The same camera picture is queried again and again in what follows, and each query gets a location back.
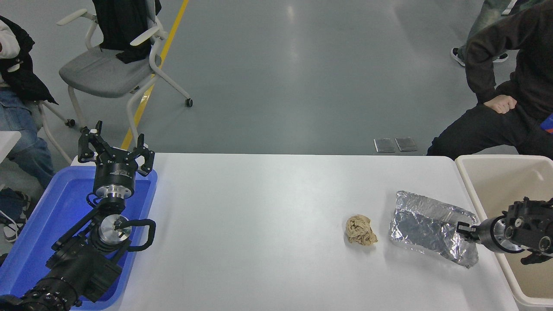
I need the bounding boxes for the seated person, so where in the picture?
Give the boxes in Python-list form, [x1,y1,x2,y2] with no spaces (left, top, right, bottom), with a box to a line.
[0,15,59,189]

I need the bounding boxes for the dark sneaker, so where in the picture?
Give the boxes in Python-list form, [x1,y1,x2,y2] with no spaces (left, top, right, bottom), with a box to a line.
[0,188,34,242]

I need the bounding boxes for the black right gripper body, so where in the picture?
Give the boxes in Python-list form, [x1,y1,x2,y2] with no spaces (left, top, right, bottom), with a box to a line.
[474,217,502,250]

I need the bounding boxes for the white chair frame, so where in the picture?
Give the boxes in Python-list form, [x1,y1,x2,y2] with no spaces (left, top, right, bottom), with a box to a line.
[35,100,76,165]

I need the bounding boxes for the grey white office chair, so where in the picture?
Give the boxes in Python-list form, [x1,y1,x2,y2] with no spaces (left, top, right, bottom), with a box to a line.
[57,0,194,149]

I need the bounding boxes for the walking person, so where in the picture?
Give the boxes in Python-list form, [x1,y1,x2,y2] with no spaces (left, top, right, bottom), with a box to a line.
[451,0,515,68]

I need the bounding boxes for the white side table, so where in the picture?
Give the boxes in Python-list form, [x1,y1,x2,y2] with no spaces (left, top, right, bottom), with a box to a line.
[0,131,22,164]

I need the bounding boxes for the person's hand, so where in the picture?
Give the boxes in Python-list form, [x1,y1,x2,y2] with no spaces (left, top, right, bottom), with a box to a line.
[483,95,518,114]

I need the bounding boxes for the silver foil tray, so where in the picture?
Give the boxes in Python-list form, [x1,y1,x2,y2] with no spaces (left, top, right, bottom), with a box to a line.
[389,190,480,269]

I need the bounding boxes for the black jacket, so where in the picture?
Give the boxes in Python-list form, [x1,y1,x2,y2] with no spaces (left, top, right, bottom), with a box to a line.
[92,0,162,64]

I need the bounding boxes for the crumpled tan paper ball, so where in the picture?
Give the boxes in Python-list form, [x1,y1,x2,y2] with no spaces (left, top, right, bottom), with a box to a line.
[346,215,378,247]

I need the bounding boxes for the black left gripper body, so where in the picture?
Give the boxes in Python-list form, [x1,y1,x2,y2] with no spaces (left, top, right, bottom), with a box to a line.
[93,148,139,190]

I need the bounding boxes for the large pale bin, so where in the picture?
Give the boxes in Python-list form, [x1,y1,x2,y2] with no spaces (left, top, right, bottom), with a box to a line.
[455,155,553,310]

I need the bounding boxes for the blue plastic tray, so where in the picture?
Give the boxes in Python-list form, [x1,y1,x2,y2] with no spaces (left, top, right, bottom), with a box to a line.
[0,165,158,311]

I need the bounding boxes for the person beside bin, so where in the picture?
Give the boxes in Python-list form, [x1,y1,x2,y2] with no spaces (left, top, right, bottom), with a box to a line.
[427,0,553,157]

